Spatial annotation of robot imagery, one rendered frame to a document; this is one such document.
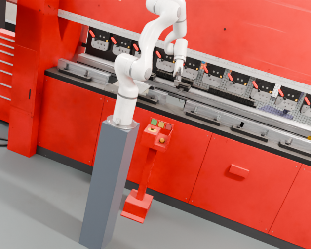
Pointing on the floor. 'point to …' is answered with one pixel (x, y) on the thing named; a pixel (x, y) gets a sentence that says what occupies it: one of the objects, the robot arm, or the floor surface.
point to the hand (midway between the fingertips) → (177, 82)
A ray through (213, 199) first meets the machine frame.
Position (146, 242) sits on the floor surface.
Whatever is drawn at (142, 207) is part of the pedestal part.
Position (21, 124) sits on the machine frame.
